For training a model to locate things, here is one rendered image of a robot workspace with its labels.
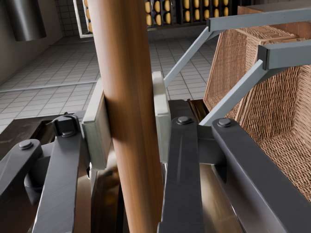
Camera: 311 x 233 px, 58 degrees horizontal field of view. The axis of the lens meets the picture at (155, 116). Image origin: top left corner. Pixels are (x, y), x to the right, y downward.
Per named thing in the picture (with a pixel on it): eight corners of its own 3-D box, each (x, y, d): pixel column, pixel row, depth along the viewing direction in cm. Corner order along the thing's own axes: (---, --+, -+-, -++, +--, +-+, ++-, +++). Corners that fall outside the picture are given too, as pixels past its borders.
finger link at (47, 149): (85, 182, 13) (21, 189, 13) (98, 130, 18) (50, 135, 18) (78, 155, 12) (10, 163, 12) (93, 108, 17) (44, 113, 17)
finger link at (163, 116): (155, 114, 14) (170, 113, 14) (151, 71, 20) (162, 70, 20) (160, 165, 15) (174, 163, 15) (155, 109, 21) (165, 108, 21)
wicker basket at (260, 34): (287, 141, 129) (227, 148, 129) (245, 96, 180) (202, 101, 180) (301, 33, 108) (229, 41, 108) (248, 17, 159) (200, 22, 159)
